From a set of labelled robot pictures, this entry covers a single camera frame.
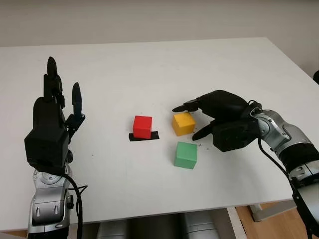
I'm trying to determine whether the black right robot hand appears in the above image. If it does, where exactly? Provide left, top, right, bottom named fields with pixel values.
left=171, top=90, right=253, bottom=141

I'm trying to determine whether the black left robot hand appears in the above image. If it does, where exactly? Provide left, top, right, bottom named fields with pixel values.
left=33, top=56, right=86, bottom=144

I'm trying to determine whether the yellow cube block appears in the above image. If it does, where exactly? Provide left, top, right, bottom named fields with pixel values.
left=171, top=112, right=196, bottom=137

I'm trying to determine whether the green cube block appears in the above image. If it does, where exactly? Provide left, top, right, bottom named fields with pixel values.
left=173, top=141, right=198, bottom=170

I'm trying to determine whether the red cube block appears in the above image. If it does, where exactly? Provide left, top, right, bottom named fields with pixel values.
left=132, top=115, right=153, bottom=139

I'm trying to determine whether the black tape patch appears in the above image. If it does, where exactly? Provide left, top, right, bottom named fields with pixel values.
left=129, top=130, right=160, bottom=143

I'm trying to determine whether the silver right robot thigh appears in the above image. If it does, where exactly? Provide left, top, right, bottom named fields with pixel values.
left=181, top=211, right=220, bottom=239

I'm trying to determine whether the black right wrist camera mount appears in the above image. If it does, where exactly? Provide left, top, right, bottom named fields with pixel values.
left=211, top=119, right=261, bottom=152

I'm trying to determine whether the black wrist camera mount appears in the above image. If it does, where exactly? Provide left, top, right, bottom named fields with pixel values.
left=24, top=127, right=70, bottom=174
left=211, top=119, right=261, bottom=152

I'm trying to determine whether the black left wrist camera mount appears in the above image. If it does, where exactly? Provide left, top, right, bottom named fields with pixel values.
left=24, top=127, right=70, bottom=174

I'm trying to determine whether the white table frame leg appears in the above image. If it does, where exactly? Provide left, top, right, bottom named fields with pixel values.
left=225, top=203, right=265, bottom=239

